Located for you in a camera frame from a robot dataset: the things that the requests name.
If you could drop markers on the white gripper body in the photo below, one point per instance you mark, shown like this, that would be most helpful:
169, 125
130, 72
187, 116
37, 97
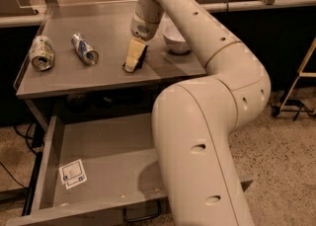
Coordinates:
145, 29

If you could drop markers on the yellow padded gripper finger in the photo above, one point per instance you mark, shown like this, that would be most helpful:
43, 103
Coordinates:
133, 55

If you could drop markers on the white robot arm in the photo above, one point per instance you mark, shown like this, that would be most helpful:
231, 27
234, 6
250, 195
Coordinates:
191, 120

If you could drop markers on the open grey top drawer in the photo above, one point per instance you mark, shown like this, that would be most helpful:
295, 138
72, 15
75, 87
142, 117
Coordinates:
121, 165

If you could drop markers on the white ceramic bowl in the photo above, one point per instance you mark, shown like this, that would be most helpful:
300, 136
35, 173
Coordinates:
175, 40

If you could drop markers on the grey metal cabinet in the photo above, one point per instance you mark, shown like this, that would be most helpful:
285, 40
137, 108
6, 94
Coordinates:
106, 27

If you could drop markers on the blue silver soda can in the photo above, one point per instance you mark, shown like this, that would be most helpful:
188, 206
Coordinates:
86, 53

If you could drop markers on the green white soda can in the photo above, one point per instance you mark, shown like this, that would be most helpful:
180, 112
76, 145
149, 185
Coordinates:
41, 53

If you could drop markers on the white paper tag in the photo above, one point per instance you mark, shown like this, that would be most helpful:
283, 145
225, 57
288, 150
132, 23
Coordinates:
72, 174

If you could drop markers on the black drawer handle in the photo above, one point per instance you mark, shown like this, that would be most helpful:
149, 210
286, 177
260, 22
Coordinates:
142, 211

